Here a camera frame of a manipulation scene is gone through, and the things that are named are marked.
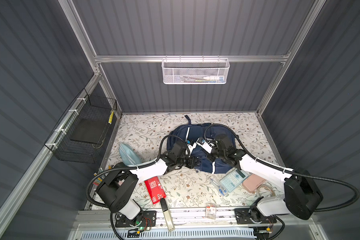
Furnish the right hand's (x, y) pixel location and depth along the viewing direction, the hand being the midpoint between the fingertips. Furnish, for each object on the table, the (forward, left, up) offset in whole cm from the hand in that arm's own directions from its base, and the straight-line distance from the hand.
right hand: (205, 148), depth 86 cm
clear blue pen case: (-20, -7, -12) cm, 24 cm away
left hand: (-6, +3, -3) cm, 8 cm away
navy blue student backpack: (-4, -2, +12) cm, 13 cm away
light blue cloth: (-1, +47, -7) cm, 48 cm away
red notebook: (-19, +29, -13) cm, 37 cm away
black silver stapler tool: (-32, +20, -9) cm, 39 cm away
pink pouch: (-16, -26, -10) cm, 32 cm away
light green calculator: (-14, -16, -11) cm, 24 cm away
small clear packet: (-30, -1, -10) cm, 32 cm away
